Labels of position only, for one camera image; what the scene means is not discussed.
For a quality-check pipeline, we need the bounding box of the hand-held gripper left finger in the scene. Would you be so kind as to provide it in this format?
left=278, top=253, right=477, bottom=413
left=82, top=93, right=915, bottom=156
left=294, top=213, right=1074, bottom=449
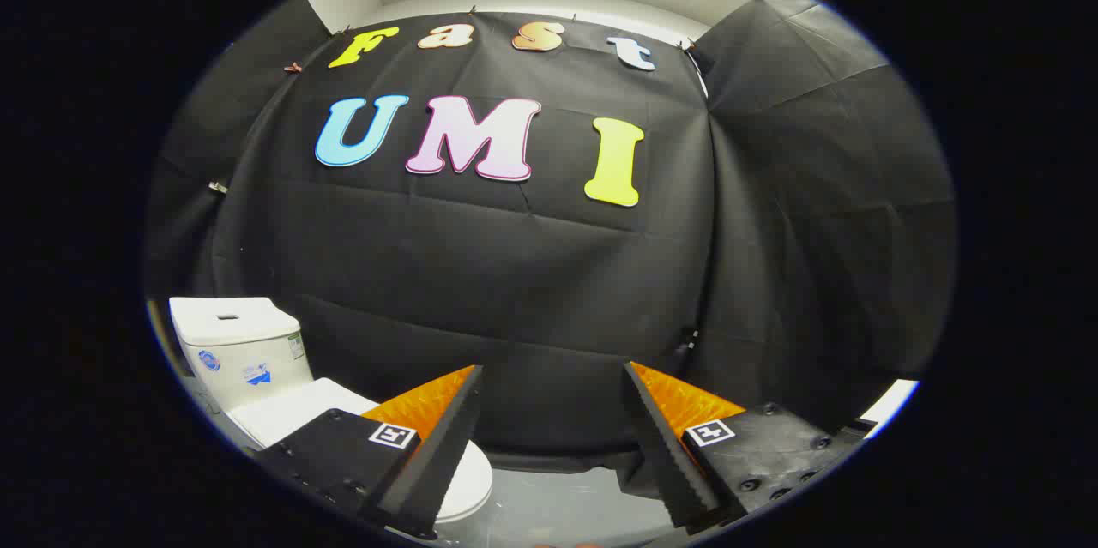
left=256, top=364, right=485, bottom=540

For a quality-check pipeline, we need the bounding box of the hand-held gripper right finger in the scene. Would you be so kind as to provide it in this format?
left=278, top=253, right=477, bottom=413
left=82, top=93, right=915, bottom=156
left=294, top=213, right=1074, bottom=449
left=623, top=361, right=869, bottom=530

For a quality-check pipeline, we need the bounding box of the white toilet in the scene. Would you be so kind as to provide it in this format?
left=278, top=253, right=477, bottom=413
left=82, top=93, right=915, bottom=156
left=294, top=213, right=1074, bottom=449
left=169, top=297, right=494, bottom=527

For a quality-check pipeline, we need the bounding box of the black backdrop cloth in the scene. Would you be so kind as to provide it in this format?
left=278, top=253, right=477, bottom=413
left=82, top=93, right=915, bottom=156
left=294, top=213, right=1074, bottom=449
left=144, top=0, right=957, bottom=476

